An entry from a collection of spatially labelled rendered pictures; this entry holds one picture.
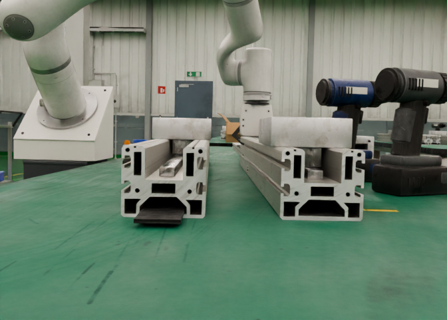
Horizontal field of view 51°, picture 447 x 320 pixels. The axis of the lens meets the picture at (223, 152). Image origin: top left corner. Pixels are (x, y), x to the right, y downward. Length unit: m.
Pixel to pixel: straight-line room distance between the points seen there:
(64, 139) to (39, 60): 0.25
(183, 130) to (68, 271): 0.54
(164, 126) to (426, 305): 0.64
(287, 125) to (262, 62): 0.78
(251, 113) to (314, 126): 0.77
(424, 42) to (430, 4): 0.95
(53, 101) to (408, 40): 12.00
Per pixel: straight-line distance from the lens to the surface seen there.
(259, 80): 1.39
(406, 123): 0.87
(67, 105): 1.49
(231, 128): 3.47
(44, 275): 0.37
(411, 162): 0.86
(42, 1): 1.27
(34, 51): 1.40
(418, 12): 13.28
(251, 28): 1.29
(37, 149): 1.51
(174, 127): 0.88
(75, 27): 7.85
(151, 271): 0.36
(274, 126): 0.63
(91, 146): 1.45
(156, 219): 0.51
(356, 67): 12.65
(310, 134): 0.64
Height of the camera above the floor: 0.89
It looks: 3 degrees down
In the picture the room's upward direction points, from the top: 1 degrees clockwise
